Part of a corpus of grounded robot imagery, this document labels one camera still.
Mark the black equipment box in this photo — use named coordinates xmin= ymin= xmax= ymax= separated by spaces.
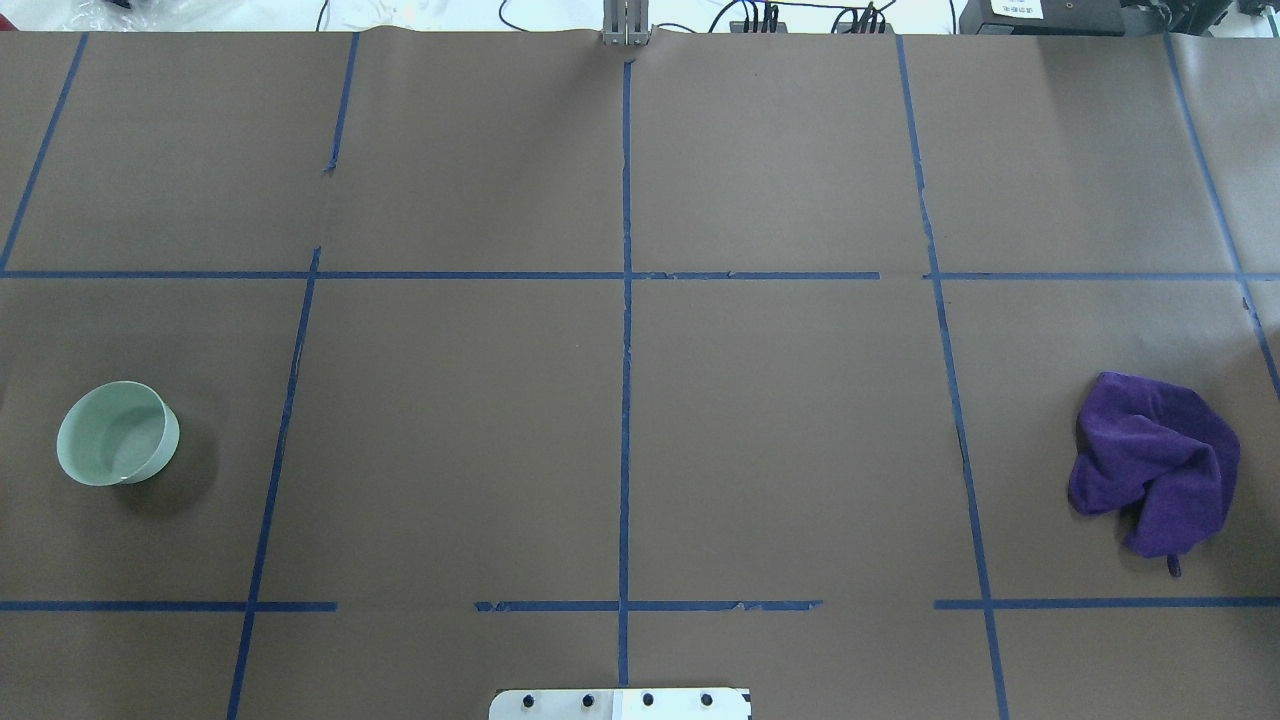
xmin=957 ymin=0 xmax=1236 ymax=38

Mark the power strip with plugs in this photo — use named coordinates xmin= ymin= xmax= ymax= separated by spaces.
xmin=707 ymin=1 xmax=892 ymax=35

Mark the pale green bowl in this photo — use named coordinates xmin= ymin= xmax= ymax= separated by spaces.
xmin=56 ymin=380 xmax=180 ymax=487

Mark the purple crumpled cloth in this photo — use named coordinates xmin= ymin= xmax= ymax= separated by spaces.
xmin=1066 ymin=372 xmax=1242 ymax=578

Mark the clear plastic bag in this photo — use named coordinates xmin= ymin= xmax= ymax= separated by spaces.
xmin=60 ymin=0 xmax=251 ymax=33

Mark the aluminium extrusion post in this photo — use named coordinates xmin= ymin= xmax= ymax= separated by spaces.
xmin=602 ymin=0 xmax=652 ymax=47

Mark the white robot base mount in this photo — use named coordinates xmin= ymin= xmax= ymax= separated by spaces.
xmin=488 ymin=687 xmax=753 ymax=719

